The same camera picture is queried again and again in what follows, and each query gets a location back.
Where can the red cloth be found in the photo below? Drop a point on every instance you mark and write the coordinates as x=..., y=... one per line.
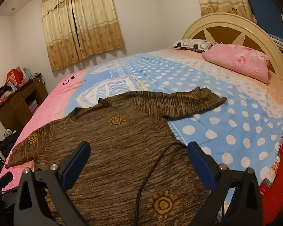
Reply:
x=280, y=169

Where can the pink pillow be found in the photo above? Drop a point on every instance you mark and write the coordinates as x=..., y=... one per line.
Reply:
x=240, y=61

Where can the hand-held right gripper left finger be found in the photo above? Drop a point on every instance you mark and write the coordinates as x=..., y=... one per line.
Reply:
x=76, y=168

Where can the red gift box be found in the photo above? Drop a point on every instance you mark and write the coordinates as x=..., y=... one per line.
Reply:
x=14, y=76

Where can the dark blue panel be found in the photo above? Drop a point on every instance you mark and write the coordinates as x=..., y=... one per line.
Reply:
x=264, y=9

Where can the brown knit sweater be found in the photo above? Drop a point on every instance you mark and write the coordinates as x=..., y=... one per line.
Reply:
x=122, y=150

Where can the cream wooden headboard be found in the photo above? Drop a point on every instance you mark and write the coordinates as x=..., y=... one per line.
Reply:
x=226, y=20

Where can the brown wooden desk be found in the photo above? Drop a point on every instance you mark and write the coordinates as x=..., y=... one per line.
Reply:
x=16, y=108

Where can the blue polka dot bedsheet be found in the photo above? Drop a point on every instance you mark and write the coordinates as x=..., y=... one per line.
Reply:
x=226, y=103

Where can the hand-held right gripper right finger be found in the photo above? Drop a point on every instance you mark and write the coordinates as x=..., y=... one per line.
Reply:
x=202, y=168

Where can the black bag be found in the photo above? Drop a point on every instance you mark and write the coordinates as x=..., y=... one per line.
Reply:
x=7, y=146

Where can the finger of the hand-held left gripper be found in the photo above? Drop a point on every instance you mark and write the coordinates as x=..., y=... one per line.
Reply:
x=6, y=177

